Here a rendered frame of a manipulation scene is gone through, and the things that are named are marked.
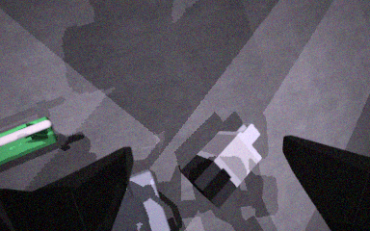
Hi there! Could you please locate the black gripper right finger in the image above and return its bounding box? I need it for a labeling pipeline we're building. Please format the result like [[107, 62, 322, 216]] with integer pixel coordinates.
[[282, 136, 370, 231]]

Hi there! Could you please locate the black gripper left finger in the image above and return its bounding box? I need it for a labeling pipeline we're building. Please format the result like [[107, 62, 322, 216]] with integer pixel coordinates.
[[0, 147, 134, 231]]

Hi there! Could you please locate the white pin with red cap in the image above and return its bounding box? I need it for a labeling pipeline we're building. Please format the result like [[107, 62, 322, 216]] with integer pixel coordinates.
[[0, 120, 52, 147]]

